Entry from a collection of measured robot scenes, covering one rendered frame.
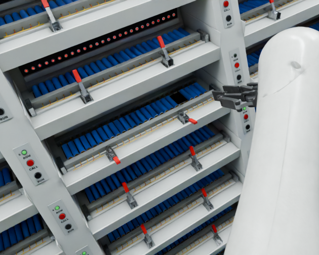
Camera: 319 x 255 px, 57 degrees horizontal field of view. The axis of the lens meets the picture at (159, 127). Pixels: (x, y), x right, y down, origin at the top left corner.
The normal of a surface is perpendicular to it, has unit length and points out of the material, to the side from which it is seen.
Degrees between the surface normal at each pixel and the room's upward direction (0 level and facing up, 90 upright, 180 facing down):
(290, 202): 33
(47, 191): 90
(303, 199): 46
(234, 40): 90
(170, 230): 21
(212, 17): 90
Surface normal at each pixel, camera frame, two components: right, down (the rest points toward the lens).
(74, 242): 0.43, 0.30
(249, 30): -0.11, -0.69
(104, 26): 0.50, 0.57
